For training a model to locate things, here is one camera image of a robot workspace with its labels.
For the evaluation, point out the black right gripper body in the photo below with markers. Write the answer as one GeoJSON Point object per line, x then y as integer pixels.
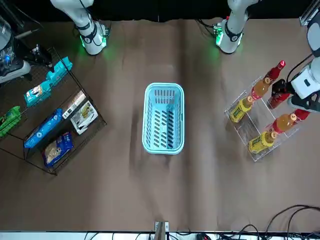
{"type": "Point", "coordinates": [33, 57]}

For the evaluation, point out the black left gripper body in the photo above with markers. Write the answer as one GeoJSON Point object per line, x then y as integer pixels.
{"type": "Point", "coordinates": [287, 88]}

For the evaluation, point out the red cola bottle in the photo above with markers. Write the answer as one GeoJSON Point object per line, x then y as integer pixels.
{"type": "Point", "coordinates": [302, 113]}
{"type": "Point", "coordinates": [277, 102]}
{"type": "Point", "coordinates": [275, 72]}

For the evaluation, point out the teal cartoon chips bag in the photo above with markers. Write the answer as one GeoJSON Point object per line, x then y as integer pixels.
{"type": "Point", "coordinates": [37, 93]}

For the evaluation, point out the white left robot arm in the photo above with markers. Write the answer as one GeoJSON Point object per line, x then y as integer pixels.
{"type": "Point", "coordinates": [232, 37]}

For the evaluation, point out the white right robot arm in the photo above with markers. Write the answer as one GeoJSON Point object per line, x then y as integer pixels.
{"type": "Point", "coordinates": [91, 37]}

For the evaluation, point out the orange tea bottle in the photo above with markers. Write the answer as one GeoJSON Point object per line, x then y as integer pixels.
{"type": "Point", "coordinates": [283, 123]}
{"type": "Point", "coordinates": [260, 90]}

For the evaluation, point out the yellow drink bottle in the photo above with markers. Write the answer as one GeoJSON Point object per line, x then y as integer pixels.
{"type": "Point", "coordinates": [240, 111]}
{"type": "Point", "coordinates": [260, 143]}

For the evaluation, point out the clear acrylic bottle tray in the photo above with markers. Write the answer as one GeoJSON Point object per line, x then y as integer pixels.
{"type": "Point", "coordinates": [246, 125]}

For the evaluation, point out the green snack bag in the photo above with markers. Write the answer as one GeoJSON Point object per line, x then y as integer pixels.
{"type": "Point", "coordinates": [8, 121]}

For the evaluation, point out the dark blue snack bag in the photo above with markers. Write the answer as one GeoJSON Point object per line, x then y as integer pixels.
{"type": "Point", "coordinates": [56, 151]}

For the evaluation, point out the light blue plastic basket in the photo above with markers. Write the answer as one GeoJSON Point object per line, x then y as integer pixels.
{"type": "Point", "coordinates": [163, 86]}

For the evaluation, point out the teal snack pack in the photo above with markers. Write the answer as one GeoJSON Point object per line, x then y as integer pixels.
{"type": "Point", "coordinates": [58, 71]}

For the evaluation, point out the pink white snack box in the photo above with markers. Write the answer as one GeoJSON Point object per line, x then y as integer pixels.
{"type": "Point", "coordinates": [73, 103]}

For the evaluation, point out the white yellow snack packet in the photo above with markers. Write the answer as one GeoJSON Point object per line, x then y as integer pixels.
{"type": "Point", "coordinates": [83, 117]}

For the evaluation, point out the blue long biscuit pack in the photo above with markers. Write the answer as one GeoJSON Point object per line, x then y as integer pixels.
{"type": "Point", "coordinates": [42, 130]}

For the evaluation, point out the aluminium frame strut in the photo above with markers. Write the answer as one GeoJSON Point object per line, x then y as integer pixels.
{"type": "Point", "coordinates": [308, 16]}

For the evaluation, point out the aluminium profile post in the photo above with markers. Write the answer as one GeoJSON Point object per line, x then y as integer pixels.
{"type": "Point", "coordinates": [161, 230]}

